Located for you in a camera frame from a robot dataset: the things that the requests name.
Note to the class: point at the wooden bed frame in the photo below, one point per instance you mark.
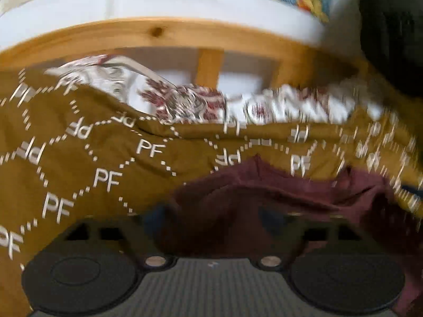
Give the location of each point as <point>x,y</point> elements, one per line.
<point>158,33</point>

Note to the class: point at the maroon long-sleeve shirt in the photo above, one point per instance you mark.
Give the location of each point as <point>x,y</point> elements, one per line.
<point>231,198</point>

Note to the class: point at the black puffer jacket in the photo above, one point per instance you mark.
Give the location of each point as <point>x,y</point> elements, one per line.
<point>393,33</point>

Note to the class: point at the brown printed blanket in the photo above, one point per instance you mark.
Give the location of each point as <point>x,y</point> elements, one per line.
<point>82,158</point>

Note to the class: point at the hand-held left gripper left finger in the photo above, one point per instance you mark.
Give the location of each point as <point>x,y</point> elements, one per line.
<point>155,221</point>

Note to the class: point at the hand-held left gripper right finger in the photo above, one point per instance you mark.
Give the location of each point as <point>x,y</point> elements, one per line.
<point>271,221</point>

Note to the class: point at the paisley patterned pillow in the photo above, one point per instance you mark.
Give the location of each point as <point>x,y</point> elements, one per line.
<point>185,100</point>

